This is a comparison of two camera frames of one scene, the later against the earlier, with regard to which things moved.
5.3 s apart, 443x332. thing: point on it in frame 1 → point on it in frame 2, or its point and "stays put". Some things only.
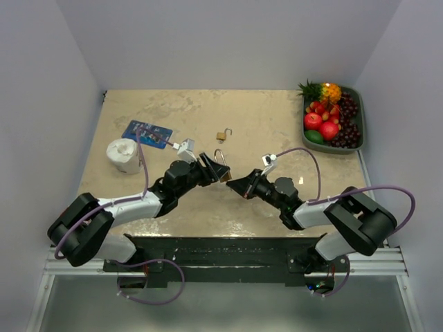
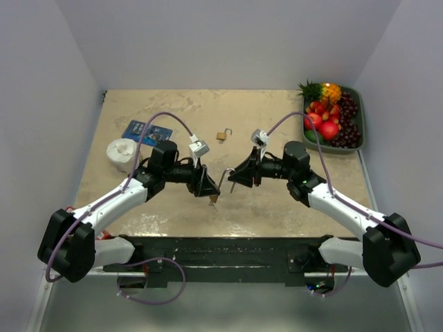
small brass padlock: (222, 136) stays put
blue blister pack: (153, 135) stays put
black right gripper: (246, 186) → (244, 173)
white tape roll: (124, 155) stays put
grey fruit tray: (358, 95) stays put
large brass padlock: (228, 176) → (214, 198)
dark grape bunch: (350, 133) stays put
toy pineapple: (323, 91) stays put
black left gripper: (219, 170) → (201, 184)
